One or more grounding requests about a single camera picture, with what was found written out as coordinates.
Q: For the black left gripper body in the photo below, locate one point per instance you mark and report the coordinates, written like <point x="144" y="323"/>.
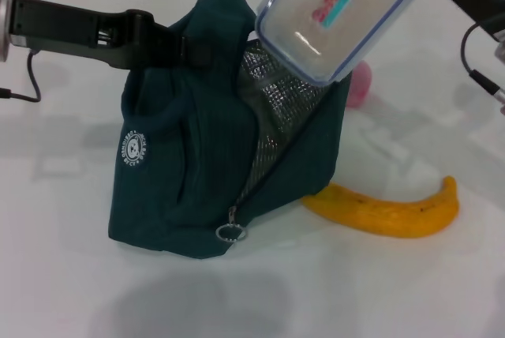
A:
<point x="79" y="30"/>

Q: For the dark teal insulated lunch bag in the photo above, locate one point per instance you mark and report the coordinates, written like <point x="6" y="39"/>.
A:
<point x="197" y="156"/>

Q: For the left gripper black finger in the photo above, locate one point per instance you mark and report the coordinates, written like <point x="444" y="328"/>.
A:
<point x="203" y="53"/>

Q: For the clear plastic food container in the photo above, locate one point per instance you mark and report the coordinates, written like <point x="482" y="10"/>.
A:
<point x="323" y="26"/>

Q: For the yellow banana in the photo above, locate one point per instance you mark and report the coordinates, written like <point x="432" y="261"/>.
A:
<point x="386" y="215"/>

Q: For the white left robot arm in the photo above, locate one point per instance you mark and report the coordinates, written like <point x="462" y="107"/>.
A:
<point x="4" y="18"/>

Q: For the pink apple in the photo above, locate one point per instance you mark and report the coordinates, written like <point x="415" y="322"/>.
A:
<point x="361" y="85"/>

